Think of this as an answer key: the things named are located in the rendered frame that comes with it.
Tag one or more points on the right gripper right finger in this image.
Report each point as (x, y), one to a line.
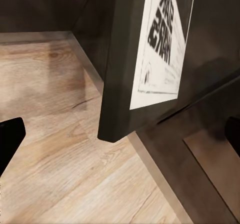
(232, 133)

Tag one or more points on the poster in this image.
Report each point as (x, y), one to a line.
(145, 60)

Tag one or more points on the oven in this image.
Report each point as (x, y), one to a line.
(195, 139)

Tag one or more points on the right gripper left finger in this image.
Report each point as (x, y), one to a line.
(12, 133)

